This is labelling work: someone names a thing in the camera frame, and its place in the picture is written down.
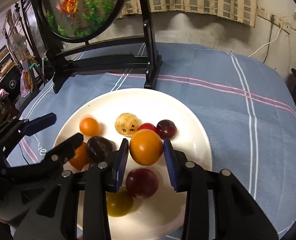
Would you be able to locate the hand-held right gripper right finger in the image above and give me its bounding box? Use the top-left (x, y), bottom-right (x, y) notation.
top-left (163, 138), bottom-right (280, 240)

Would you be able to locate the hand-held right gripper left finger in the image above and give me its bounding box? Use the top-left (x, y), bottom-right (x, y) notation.
top-left (14, 138), bottom-right (129, 240)

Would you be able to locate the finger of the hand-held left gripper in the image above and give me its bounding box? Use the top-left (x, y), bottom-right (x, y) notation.
top-left (3, 133), bottom-right (84, 180)
top-left (0, 113), bottom-right (57, 150)

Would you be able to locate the mandarin orange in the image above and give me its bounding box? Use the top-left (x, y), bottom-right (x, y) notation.
top-left (68, 142), bottom-right (92, 170)

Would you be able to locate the dark purple wrinkled fruit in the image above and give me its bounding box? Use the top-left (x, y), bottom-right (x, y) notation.
top-left (86, 136), bottom-right (114, 164)

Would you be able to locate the orange tomato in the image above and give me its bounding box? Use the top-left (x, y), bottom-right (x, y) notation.
top-left (79, 117), bottom-right (102, 137)
top-left (129, 129), bottom-right (164, 166)

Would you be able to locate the white plate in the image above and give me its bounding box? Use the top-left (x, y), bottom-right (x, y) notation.
top-left (52, 88), bottom-right (213, 239)

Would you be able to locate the dark red plum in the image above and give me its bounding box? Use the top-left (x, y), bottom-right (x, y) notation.
top-left (156, 120), bottom-right (177, 140)

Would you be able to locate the yellow-green tomato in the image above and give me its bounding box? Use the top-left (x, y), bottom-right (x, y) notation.
top-left (106, 190), bottom-right (134, 217)

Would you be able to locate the spotted yellow loquat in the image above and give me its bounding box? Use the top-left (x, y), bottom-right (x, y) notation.
top-left (115, 113), bottom-right (140, 137)

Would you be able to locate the red cherry tomato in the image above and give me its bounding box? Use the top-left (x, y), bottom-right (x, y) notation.
top-left (137, 123), bottom-right (160, 134)

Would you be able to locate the pink cloth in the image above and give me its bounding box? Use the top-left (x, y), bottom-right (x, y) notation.
top-left (20, 70), bottom-right (33, 97)

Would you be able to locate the blue striped tablecloth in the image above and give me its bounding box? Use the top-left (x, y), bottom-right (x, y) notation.
top-left (6, 42), bottom-right (296, 240)

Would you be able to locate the white electric fan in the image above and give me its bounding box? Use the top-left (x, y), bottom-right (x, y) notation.
top-left (9, 33), bottom-right (25, 63)

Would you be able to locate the dark wooden framed picture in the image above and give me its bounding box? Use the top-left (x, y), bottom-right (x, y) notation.
top-left (20, 0), bottom-right (47, 63)

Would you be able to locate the goldfish screen on black stand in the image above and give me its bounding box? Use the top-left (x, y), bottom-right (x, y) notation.
top-left (28, 0), bottom-right (163, 94)

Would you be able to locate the white power cable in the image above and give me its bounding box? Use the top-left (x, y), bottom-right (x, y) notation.
top-left (248, 26), bottom-right (282, 58)

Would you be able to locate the white wall socket row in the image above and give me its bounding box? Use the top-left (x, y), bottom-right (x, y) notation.
top-left (269, 15), bottom-right (291, 30)

